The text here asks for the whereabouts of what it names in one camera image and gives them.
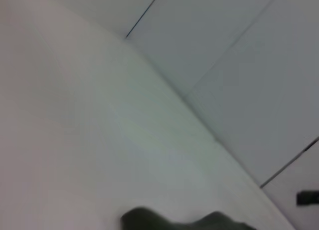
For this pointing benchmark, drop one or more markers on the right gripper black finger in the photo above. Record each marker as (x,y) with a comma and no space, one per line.
(309,198)

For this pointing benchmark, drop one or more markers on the dark green FREE! t-shirt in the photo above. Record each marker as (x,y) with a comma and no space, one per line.
(174,220)

